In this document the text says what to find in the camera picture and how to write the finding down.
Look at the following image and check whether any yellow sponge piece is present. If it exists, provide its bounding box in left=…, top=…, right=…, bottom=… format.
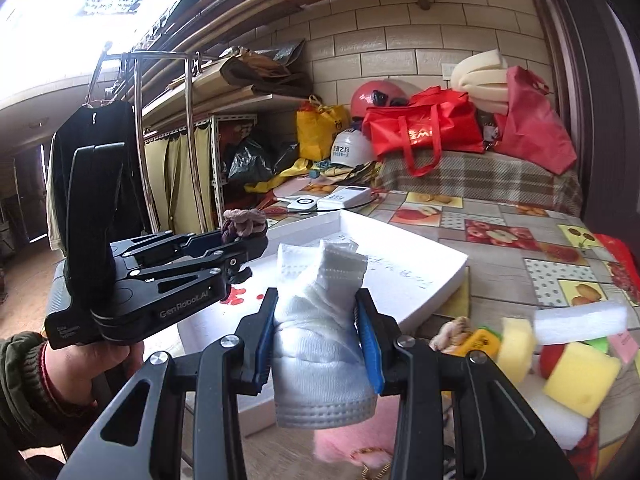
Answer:
left=497, top=318, right=536, bottom=385

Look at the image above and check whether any white foam block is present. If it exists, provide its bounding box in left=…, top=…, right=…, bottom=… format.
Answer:
left=534, top=301, right=628, bottom=346

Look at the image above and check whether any white cloth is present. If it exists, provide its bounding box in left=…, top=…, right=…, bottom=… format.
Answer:
left=271, top=240, right=378, bottom=429

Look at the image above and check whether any left hand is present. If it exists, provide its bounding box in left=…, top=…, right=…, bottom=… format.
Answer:
left=43, top=341, right=144, bottom=406

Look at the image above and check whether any yellow tissue packet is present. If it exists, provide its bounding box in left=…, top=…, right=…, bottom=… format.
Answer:
left=452, top=328, right=501, bottom=360

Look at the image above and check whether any yellow green scouring sponge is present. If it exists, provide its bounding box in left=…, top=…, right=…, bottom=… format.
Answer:
left=542, top=342, right=622, bottom=418

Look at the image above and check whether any black plastic bag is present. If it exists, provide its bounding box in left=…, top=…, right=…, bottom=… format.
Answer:
left=227, top=136, right=273, bottom=185

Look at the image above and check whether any pink fluffy plush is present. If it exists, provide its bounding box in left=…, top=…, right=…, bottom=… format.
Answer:
left=314, top=396, right=400, bottom=469

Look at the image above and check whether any black hanging garment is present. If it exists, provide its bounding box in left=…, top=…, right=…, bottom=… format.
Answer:
left=47, top=101, right=152, bottom=252

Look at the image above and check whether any white round charger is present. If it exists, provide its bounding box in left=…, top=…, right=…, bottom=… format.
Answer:
left=284, top=195, right=318, bottom=212

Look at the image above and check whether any fruit pattern tablecloth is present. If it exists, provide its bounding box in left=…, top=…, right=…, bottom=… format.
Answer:
left=355, top=191, right=639, bottom=479

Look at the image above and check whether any white shallow box tray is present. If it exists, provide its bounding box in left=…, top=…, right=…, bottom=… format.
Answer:
left=178, top=212, right=468, bottom=436

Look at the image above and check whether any white power bank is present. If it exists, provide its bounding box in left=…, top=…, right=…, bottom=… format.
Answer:
left=317, top=185, right=372, bottom=211

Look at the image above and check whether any yellow paper bag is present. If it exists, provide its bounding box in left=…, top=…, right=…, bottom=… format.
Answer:
left=296, top=96, right=350, bottom=162

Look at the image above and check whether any metal clothes rack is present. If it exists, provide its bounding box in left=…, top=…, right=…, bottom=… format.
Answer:
left=84, top=42, right=213, bottom=233

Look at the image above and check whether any white helmet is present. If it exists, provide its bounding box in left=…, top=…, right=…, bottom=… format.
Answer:
left=330, top=128, right=376, bottom=168

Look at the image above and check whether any plaid covered bench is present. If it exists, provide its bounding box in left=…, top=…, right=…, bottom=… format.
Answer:
left=375, top=152, right=582, bottom=217

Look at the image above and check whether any red helmet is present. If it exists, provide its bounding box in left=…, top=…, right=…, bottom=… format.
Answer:
left=350, top=79, right=409, bottom=119

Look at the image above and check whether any red tote bag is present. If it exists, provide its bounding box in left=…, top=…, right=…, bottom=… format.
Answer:
left=362, top=87, right=485, bottom=177

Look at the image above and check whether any dark red shopping bag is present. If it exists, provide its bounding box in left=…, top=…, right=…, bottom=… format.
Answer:
left=494, top=66, right=577, bottom=176

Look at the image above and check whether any cream foam roll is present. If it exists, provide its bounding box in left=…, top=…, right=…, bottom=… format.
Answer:
left=450, top=49, right=509, bottom=115

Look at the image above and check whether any dark wooden door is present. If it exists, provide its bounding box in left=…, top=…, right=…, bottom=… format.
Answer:
left=534, top=0, right=639, bottom=254

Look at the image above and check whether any beige knotted rope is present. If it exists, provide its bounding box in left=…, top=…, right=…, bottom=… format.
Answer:
left=428, top=315, right=474, bottom=354

